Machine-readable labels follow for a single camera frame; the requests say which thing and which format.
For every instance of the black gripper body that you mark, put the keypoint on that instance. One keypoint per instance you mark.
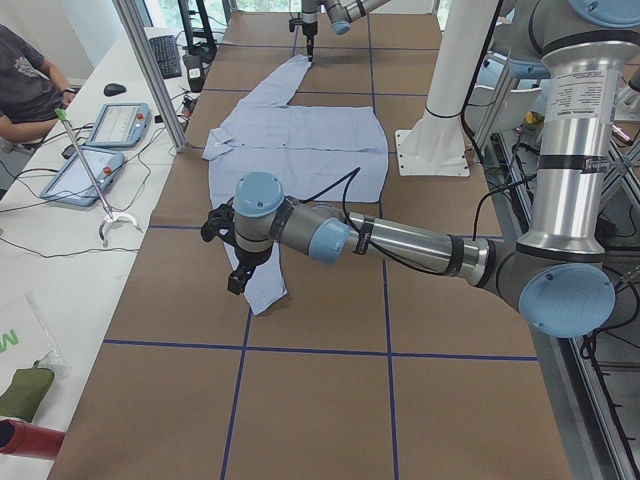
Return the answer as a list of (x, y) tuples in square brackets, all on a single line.
[(308, 30), (245, 261)]

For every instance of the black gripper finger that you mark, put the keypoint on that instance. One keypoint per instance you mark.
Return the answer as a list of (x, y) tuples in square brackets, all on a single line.
[(310, 47), (237, 282)]

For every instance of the light blue striped shirt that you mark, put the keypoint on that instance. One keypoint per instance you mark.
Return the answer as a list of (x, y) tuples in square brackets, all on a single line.
[(268, 150)]

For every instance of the silver reacher grabber stick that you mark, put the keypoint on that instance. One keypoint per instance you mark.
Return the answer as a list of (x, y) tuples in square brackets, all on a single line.
[(112, 216)]

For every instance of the black handheld device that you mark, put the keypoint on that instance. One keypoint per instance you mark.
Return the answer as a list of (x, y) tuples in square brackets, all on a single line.
[(195, 72)]

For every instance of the far blue teach pendant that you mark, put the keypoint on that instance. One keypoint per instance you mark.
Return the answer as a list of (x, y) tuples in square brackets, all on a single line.
[(119, 125)]

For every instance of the blue teach pendant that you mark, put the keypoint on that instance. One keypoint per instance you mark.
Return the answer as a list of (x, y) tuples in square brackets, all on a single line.
[(71, 185), (119, 125)]

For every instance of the black keyboard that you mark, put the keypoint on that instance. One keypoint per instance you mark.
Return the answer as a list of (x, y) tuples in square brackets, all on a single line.
[(166, 55)]

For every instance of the near blue teach pendant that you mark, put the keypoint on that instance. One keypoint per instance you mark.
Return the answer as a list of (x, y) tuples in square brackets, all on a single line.
[(71, 185)]

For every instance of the black computer mouse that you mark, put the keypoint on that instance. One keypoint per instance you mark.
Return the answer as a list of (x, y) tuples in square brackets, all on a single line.
[(113, 89)]

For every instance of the white plastic bag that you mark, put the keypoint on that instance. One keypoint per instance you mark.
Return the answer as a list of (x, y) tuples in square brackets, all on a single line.
[(26, 340)]

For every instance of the seated person in grey shirt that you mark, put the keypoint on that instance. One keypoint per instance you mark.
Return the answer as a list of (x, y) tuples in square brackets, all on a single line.
[(32, 89)]

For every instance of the olive green cloth pouch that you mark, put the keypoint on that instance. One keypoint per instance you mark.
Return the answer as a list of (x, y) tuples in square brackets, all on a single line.
[(26, 392)]

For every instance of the red cylinder object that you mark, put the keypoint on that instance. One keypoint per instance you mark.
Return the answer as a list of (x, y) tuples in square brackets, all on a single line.
[(28, 440)]

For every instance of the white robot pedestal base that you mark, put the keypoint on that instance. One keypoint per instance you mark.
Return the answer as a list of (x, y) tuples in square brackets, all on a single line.
[(435, 145)]

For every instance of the aluminium frame post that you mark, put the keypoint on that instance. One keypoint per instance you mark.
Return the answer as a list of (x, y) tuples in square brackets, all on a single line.
[(132, 23)]

